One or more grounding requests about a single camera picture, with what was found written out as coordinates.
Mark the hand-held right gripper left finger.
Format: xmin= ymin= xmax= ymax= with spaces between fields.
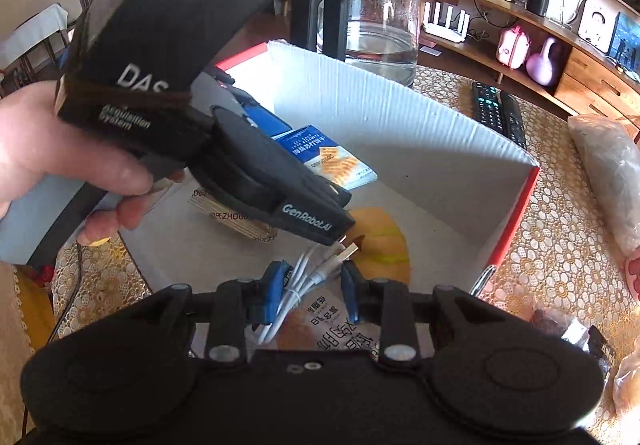
xmin=160 ymin=259 xmax=296 ymax=368

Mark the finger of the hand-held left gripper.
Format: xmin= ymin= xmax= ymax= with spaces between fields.
xmin=297 ymin=164 xmax=353 ymax=210

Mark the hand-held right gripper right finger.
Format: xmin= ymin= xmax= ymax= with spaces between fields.
xmin=340 ymin=261 xmax=471 ymax=370

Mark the white usb cable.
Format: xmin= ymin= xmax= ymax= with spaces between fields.
xmin=255 ymin=235 xmax=367 ymax=346

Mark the blue cracker packet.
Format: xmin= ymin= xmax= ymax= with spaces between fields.
xmin=272 ymin=124 xmax=378 ymax=190

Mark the brown white snack packet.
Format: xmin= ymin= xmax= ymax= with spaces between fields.
xmin=272 ymin=285 xmax=386 ymax=351

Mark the wood-striped pack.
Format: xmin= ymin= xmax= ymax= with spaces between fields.
xmin=189 ymin=185 xmax=278 ymax=243

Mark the red cardboard box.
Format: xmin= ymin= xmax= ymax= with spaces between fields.
xmin=117 ymin=40 xmax=542 ymax=361

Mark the person's left hand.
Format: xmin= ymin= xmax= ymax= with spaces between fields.
xmin=0 ymin=84 xmax=187 ymax=247

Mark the glass electric kettle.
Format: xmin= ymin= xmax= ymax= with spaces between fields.
xmin=290 ymin=0 xmax=425 ymax=88

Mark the black remote control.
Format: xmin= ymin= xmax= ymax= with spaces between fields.
xmin=471 ymin=81 xmax=506 ymax=130
xmin=500 ymin=92 xmax=528 ymax=150

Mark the dark plastic packet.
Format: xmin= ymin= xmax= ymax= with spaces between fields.
xmin=532 ymin=307 xmax=616 ymax=371

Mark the white router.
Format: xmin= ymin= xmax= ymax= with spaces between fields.
xmin=422 ymin=0 xmax=471 ymax=43

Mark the pink toy case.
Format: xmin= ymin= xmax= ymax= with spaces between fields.
xmin=496 ymin=24 xmax=532 ymax=70

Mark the purple gourd vase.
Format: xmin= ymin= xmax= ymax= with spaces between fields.
xmin=526 ymin=36 xmax=563 ymax=86

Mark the grey plastic bag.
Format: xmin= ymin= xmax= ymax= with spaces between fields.
xmin=567 ymin=114 xmax=640 ymax=256

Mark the wooden television cabinet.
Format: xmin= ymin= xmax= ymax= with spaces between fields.
xmin=420 ymin=0 xmax=640 ymax=126

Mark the round bun in wrapper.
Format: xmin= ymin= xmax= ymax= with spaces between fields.
xmin=612 ymin=355 xmax=640 ymax=426

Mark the baby photo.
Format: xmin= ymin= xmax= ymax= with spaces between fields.
xmin=577 ymin=2 xmax=615 ymax=53

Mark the blue picture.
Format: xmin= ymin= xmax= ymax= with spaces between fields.
xmin=607 ymin=12 xmax=640 ymax=73

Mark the black cable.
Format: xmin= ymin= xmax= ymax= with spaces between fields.
xmin=47 ymin=240 xmax=83 ymax=346

